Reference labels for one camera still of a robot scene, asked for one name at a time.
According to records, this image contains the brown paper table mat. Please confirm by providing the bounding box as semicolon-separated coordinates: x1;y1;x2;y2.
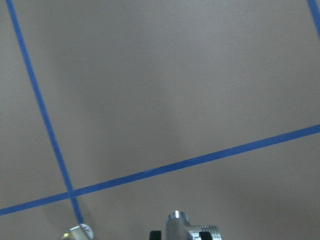
0;0;320;240

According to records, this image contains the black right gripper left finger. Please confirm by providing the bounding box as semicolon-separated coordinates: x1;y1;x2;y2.
149;230;162;240

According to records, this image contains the white brass PPR valve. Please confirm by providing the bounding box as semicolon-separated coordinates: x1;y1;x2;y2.
58;223;94;240

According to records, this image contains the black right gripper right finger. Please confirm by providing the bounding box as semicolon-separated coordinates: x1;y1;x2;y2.
199;231;212;240

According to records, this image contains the chrome elbow pipe fitting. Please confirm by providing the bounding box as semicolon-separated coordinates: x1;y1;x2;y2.
165;210;222;240

